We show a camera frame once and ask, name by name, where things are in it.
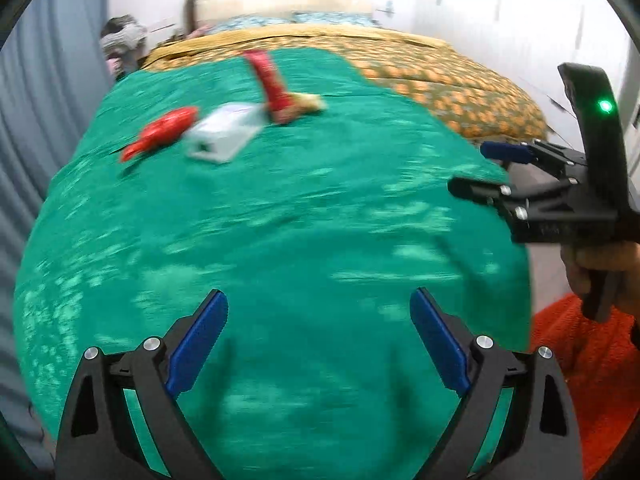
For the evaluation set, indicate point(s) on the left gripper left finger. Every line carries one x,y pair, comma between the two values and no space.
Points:
97,440

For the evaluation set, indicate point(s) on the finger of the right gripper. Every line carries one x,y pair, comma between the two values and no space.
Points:
523,153
483,192

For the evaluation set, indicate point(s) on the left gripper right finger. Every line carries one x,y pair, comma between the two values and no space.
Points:
540,437

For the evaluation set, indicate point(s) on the red paper box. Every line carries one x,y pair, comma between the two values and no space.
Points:
280,105

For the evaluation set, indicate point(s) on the light blue small box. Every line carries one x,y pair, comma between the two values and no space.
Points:
223,133

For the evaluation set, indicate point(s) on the red plastic bag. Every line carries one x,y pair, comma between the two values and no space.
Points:
161,132

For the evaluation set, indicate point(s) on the right hand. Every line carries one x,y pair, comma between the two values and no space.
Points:
622,258

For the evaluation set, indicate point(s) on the orange floral quilt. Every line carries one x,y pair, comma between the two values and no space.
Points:
466,96

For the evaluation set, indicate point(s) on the orange fuzzy sleeve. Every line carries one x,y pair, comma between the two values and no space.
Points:
600,365

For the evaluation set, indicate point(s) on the white wardrobe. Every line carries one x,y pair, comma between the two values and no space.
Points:
527,40

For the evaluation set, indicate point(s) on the green satin cloth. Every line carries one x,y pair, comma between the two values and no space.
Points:
317,232

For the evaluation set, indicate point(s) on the teal floral pillow right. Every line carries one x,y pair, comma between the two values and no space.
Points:
335,18

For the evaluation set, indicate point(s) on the teal floral pillow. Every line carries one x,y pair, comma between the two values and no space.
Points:
335,18
246,21

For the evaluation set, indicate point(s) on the teal floral pillow left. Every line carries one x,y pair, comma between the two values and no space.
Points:
246,21

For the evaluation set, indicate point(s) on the beige padded headboard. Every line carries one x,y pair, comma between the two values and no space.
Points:
198,13

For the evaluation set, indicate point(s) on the blue grey curtain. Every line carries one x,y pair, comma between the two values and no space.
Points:
53,79

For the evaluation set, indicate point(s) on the pile of clothes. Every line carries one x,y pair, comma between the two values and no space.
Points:
122,41

